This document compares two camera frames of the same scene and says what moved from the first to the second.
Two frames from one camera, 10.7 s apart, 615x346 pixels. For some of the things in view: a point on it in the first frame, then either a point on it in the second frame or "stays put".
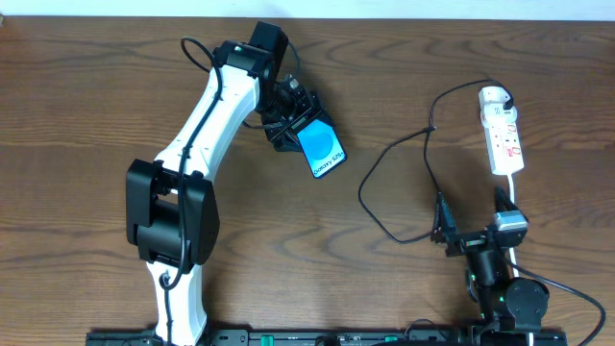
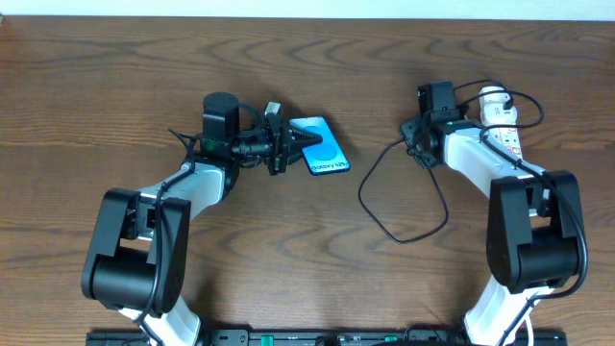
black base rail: [463, 336] stays put
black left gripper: [298, 120] → [277, 147]
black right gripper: [472, 241] → [413, 139]
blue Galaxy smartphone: [321, 148] stays put
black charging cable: [428, 134] stays put
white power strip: [504, 148] stays put
